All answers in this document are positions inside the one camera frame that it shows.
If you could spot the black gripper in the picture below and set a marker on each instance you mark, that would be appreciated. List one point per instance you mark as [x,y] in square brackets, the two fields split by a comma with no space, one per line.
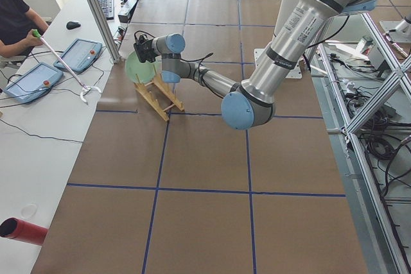
[145,53]

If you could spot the light green plate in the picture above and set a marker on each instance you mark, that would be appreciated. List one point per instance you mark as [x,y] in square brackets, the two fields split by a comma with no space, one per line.
[137,71]

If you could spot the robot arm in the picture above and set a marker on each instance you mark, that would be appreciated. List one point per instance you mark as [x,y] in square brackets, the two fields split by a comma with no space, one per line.
[251,102]

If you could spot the wooden plate rack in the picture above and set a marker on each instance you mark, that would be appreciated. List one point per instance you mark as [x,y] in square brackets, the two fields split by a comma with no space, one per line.
[159,96]

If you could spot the black keyboard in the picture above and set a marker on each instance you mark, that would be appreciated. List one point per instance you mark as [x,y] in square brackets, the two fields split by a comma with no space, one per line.
[107,7]

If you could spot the far blue teach pendant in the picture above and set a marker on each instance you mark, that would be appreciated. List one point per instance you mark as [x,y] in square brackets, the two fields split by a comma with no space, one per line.
[80,55]

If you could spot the blue teach pendant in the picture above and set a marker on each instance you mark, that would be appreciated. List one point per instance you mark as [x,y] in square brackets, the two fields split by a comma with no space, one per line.
[34,83]
[80,55]

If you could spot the black computer mouse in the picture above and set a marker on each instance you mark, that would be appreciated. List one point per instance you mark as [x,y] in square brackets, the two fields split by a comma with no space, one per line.
[72,25]

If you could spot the metal reacher grabber tool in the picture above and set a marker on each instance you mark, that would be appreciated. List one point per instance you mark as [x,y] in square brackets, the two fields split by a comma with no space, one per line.
[85,88]

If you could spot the near blue teach pendant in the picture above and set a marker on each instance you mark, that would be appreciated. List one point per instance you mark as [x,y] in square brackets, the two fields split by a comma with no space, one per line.
[34,83]

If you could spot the person in black shirt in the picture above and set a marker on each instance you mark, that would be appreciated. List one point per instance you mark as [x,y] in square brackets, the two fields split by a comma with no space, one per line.
[18,21]

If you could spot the brown paper table cover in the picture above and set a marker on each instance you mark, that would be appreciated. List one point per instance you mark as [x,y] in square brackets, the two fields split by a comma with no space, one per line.
[191,195]

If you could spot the red cylinder tube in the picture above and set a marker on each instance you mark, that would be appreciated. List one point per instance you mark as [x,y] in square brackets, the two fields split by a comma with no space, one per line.
[23,231]

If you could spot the aluminium frame post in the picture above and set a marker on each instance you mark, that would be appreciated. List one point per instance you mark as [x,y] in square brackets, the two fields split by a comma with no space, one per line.
[104,29]

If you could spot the aluminium frame rail structure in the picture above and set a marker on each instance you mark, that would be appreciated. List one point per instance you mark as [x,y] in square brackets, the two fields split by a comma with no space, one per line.
[363,83]

